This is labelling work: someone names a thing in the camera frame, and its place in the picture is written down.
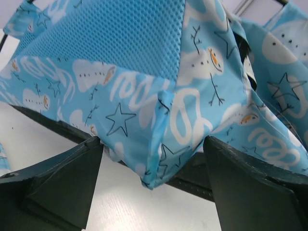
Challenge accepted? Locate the blue snowman patterned mat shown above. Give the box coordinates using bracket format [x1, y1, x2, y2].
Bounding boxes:
[0, 144, 11, 176]

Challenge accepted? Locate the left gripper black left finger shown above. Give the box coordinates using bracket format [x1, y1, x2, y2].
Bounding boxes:
[0, 137, 103, 231]

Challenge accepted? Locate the blue patterned pet tent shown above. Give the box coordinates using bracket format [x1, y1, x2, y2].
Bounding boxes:
[0, 0, 308, 201]

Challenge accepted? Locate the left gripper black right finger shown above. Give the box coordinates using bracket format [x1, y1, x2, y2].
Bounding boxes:
[204, 137, 308, 231]

